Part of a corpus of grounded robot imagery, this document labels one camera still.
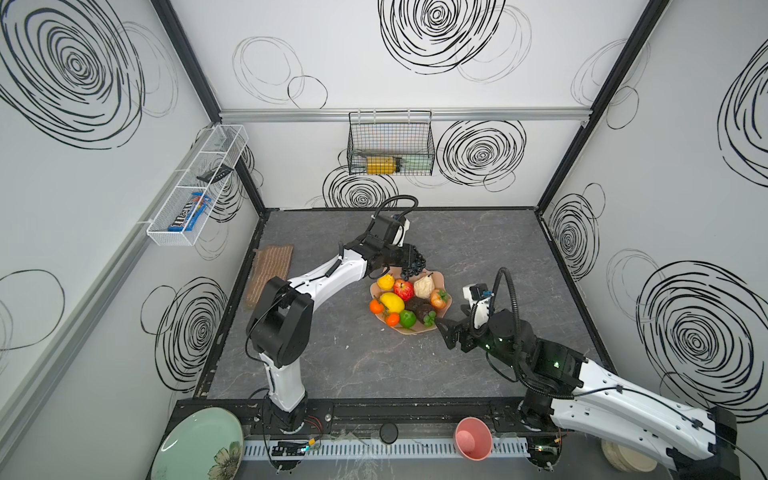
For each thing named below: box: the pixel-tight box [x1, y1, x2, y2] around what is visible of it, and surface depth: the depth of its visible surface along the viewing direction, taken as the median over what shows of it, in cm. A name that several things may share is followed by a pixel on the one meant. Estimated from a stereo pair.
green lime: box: [399, 310, 417, 329], surface depth 86 cm
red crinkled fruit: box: [393, 278, 415, 302], surface depth 93 cm
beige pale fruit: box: [414, 272, 435, 300], surface depth 91 cm
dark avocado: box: [405, 297, 431, 316], surface depth 90 cm
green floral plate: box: [150, 406, 245, 480], surface depth 70 cm
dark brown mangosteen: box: [415, 303, 433, 323], surface depth 85 cm
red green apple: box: [430, 288, 450, 309], surface depth 88 cm
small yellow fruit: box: [377, 274, 395, 291], surface depth 93 cm
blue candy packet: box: [167, 192, 212, 232], surface depth 71 cm
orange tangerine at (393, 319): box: [386, 312, 400, 327], surface depth 86 cm
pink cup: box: [455, 417, 493, 462], surface depth 71 cm
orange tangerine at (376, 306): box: [369, 299, 384, 314], surface depth 85 cm
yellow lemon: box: [380, 292, 405, 314], surface depth 89 cm
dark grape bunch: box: [401, 244, 426, 281], surface depth 89 cm
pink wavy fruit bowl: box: [369, 267, 453, 310], surface depth 91 cm
